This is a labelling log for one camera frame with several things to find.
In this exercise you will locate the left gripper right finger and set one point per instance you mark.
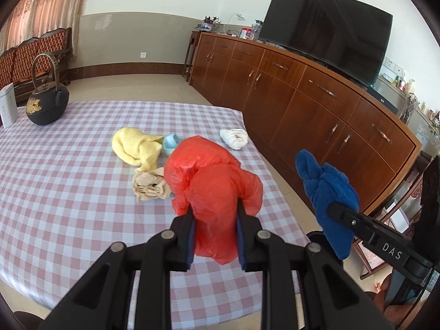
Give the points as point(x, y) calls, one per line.
point(249, 251)

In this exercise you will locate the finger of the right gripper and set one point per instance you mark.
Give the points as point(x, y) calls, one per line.
point(347, 217)

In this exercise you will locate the light blue paper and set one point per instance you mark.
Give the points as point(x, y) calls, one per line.
point(170, 142)

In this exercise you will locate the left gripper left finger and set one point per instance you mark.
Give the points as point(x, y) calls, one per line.
point(183, 246)

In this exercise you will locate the red white can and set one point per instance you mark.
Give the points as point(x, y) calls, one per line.
point(245, 33)

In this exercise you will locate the beige patterned curtain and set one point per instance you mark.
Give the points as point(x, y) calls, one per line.
point(33, 18)

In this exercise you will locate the yellow cloth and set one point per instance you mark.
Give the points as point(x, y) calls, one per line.
point(136, 148)

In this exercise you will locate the black soundbar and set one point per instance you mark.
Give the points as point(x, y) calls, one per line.
point(385, 102)

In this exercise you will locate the carved wooden side stand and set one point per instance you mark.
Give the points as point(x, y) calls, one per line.
point(399, 211)

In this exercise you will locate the black flat television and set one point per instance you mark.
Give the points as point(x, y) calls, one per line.
point(347, 35)

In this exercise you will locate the white tissue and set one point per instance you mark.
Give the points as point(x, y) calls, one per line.
point(235, 138)

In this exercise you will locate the white box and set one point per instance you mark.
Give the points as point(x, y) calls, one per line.
point(8, 106)

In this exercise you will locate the black cast iron teapot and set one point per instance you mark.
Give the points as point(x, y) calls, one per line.
point(49, 100)

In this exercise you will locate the pink checkered tablecloth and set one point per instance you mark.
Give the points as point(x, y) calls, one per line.
point(66, 197)

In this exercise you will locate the long wooden sideboard cabinet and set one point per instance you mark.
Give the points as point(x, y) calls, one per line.
point(291, 103)

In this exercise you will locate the small potted plant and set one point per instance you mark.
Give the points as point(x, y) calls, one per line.
point(209, 24)

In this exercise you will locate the blue knitted cloth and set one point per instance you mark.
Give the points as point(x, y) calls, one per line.
point(324, 185)

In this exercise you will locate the wooden carved sofa bench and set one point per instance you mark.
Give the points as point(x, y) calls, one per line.
point(16, 62)

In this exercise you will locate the beige cloth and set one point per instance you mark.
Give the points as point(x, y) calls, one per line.
point(150, 185)

